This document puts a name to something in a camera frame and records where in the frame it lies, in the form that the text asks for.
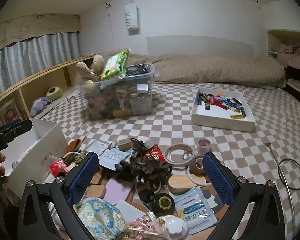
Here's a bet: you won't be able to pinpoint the built-in wardrobe shelf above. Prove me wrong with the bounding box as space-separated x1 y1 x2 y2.
266 28 300 103

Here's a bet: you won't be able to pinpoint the white hanging cable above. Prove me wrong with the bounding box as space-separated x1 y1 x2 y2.
104 2 116 48

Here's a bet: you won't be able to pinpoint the white card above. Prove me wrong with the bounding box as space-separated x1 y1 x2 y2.
115 200 147 222

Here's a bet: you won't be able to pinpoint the white shallow tray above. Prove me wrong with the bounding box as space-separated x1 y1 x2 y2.
191 88 256 132

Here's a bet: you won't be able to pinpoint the white shoe box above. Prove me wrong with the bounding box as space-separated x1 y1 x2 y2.
1 117 70 201

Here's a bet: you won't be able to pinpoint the brown-topped wooden block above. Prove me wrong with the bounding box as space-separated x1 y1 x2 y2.
118 141 132 152

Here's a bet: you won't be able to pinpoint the leopard hair claw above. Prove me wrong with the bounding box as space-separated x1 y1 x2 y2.
117 137 173 188

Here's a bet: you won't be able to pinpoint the wooden bedside shelf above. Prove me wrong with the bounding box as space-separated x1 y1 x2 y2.
0 53 96 132

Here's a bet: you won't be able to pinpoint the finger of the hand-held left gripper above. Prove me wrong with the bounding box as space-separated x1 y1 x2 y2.
0 119 33 141

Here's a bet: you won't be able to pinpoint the clear plastic storage bin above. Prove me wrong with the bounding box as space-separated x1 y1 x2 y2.
78 63 160 121

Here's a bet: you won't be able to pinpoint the bag of pink clips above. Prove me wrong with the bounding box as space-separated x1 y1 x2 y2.
127 211 166 236

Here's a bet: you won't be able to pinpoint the clear tape roll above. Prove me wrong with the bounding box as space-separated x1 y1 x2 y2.
163 143 195 167

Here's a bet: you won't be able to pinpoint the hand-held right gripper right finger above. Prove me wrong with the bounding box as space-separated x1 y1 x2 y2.
201 151 283 240

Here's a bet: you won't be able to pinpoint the grey curtain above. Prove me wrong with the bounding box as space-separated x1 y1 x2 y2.
0 31 81 103

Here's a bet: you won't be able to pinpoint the beige printed valance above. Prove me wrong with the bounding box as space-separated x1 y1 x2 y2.
0 14 81 55

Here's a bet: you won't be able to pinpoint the black device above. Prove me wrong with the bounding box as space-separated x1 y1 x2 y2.
126 63 151 77

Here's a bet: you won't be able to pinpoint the small wooden board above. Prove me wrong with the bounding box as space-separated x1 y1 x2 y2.
86 183 107 198

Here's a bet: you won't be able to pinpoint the white printed paper packet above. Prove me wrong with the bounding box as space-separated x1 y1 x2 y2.
98 148 131 171

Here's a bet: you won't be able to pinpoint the doll in clear case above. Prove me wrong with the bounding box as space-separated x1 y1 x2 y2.
0 102 22 126

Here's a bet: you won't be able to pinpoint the yellow ball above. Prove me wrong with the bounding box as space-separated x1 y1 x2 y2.
83 80 97 93

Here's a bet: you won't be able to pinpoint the green wet wipes pack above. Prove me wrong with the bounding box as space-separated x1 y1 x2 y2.
101 49 131 81

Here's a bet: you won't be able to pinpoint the oval wooden box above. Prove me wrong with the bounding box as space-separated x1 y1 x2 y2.
168 175 208 195

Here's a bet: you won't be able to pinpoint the white tape roll red print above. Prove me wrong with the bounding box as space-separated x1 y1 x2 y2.
196 138 213 155

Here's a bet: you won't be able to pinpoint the pink notebook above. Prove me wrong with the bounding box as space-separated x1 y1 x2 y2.
105 177 133 202

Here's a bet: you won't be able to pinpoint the black binder clip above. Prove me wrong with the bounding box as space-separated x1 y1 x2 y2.
138 188 155 205

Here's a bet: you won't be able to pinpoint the black cable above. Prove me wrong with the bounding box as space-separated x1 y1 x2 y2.
277 158 300 191

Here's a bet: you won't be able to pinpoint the person's left hand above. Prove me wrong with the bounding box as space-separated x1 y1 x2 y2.
0 152 10 185

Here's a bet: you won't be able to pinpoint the bagged hard drive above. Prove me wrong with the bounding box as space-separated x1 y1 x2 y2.
86 140 111 156

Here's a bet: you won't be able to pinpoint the floral fabric pouch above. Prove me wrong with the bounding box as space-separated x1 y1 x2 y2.
76 197 128 240

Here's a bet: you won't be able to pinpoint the black round tin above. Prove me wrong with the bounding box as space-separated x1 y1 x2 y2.
152 193 176 217

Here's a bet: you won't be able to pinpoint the red snack packet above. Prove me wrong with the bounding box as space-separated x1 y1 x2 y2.
50 160 68 178

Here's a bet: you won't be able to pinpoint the red foil packet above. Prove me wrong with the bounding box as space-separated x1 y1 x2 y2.
142 143 163 163

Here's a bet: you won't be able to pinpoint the pink clothes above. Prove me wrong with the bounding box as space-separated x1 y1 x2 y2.
274 43 300 68

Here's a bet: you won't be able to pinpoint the hanging white paper bag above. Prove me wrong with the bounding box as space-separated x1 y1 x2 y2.
124 3 141 36

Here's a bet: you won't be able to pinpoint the purple plush toy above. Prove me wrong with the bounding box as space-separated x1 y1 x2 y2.
30 97 53 117

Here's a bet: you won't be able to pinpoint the blue face mask packet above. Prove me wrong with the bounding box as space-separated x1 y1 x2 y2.
173 186 220 228

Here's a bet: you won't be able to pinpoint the avocado plush toy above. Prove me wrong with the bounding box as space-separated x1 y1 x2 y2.
45 85 64 100

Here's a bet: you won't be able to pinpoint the beige fluffy blanket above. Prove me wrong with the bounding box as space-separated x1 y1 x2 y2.
96 50 287 90

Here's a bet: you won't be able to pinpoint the white knobbed lid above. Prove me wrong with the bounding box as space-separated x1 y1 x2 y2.
165 216 188 238

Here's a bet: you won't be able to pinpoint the pile of colourful lighters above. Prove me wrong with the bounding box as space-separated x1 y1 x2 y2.
196 93 247 120

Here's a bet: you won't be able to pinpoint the brown leather case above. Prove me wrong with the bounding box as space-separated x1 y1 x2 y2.
67 139 82 156

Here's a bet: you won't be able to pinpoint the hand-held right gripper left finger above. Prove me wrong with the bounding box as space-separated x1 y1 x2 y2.
17 151 100 240

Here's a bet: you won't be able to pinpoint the metal rod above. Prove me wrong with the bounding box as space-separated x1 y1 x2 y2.
263 142 295 231

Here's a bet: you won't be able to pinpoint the white plastic ring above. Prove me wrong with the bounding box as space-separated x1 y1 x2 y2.
187 166 213 187

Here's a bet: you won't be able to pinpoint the jute rope bundle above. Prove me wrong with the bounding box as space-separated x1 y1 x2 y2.
72 151 87 163

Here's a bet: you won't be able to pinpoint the brown packing tape roll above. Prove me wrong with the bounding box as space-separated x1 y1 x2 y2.
190 156 206 175

